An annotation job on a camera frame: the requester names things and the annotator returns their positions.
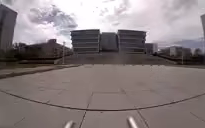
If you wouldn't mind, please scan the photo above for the wide grey layered building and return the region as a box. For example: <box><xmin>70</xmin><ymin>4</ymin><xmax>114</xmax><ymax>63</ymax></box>
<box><xmin>69</xmin><ymin>28</ymin><xmax>148</xmax><ymax>55</ymax></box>

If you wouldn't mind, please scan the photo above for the robot's own part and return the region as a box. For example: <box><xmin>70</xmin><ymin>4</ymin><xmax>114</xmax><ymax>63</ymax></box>
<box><xmin>126</xmin><ymin>116</ymin><xmax>139</xmax><ymax>128</ymax></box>
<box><xmin>63</xmin><ymin>120</ymin><xmax>75</xmax><ymax>128</ymax></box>

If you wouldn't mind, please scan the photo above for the low dark building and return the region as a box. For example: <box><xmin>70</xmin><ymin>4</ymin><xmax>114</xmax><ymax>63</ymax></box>
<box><xmin>15</xmin><ymin>38</ymin><xmax>74</xmax><ymax>61</ymax></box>

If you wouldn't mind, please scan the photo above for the grey paved plaza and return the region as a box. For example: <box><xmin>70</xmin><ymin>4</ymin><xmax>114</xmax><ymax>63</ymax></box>
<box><xmin>0</xmin><ymin>63</ymin><xmax>205</xmax><ymax>128</ymax></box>

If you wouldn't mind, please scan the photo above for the tall dark building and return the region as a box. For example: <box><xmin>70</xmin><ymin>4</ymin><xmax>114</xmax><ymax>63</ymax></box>
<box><xmin>0</xmin><ymin>3</ymin><xmax>19</xmax><ymax>59</ymax></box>

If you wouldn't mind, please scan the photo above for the wide grey stairway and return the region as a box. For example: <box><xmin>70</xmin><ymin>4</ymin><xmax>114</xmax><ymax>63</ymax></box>
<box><xmin>55</xmin><ymin>53</ymin><xmax>178</xmax><ymax>66</ymax></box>

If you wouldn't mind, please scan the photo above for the low kerb strip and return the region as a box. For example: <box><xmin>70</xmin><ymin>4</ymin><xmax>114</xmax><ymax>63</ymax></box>
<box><xmin>0</xmin><ymin>63</ymin><xmax>83</xmax><ymax>81</ymax></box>

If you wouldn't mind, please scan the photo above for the low pale building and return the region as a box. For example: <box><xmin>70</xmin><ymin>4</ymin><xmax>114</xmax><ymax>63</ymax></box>
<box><xmin>158</xmin><ymin>45</ymin><xmax>193</xmax><ymax>58</ymax></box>

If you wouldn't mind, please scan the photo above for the pale pole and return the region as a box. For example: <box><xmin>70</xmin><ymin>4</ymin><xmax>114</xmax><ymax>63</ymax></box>
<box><xmin>61</xmin><ymin>41</ymin><xmax>67</xmax><ymax>65</ymax></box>

